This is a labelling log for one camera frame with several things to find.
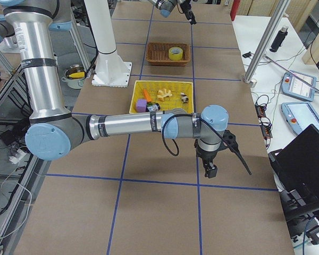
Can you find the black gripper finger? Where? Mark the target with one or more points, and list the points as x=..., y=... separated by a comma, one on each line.
x=191, y=18
x=206, y=170
x=211, y=170

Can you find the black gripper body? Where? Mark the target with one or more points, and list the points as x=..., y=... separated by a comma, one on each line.
x=186, y=6
x=205, y=155

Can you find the yellow tape roll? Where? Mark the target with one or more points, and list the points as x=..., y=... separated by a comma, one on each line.
x=175, y=53

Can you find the brown wicker basket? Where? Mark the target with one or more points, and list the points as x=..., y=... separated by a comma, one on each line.
x=158, y=54

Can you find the yellow wicker basket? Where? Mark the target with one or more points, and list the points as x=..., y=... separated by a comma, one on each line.
x=169, y=103

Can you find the toy panda figure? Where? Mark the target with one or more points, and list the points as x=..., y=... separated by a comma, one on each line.
x=184, y=98

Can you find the black usb hub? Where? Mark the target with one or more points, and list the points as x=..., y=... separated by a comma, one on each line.
x=260, y=110
x=266, y=132

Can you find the small black adapter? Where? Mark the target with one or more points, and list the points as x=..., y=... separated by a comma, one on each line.
x=247, y=55

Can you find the small dark can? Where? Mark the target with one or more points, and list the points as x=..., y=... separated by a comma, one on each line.
x=153, y=107

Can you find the toy croissant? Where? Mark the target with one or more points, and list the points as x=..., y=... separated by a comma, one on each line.
x=163, y=93

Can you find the purple foam cube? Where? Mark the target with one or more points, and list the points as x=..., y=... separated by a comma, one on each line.
x=141, y=105

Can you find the orange toy carrot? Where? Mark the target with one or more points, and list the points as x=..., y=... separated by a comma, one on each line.
x=147, y=95

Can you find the black laptop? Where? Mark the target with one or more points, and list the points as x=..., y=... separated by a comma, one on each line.
x=297, y=165

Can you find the black water bottle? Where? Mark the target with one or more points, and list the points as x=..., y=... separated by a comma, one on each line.
x=279, y=38

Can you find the near teach pendant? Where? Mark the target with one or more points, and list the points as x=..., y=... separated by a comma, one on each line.
x=300, y=115

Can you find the teach pendant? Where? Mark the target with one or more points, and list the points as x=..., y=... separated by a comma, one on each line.
x=295, y=88
x=300, y=115

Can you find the far teach pendant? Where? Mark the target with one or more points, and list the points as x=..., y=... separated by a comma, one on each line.
x=295, y=88

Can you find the white enamel pot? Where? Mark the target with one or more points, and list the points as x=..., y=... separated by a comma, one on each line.
x=74, y=76

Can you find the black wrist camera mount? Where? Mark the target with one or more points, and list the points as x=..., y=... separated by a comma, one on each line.
x=229, y=142

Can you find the aluminium frame post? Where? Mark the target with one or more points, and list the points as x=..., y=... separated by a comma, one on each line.
x=265, y=39

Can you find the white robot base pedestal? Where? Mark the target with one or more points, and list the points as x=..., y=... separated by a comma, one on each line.
x=110, y=69

